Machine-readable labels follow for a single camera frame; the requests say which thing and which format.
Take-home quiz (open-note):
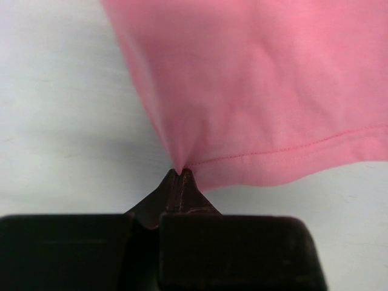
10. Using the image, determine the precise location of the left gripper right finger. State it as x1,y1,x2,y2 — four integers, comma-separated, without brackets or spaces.
158,169,327,290

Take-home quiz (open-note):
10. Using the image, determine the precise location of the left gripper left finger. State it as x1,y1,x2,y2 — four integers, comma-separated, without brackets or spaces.
1,170,178,290

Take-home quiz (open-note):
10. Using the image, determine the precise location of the pink t shirt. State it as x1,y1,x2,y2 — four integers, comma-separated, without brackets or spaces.
102,0,387,190

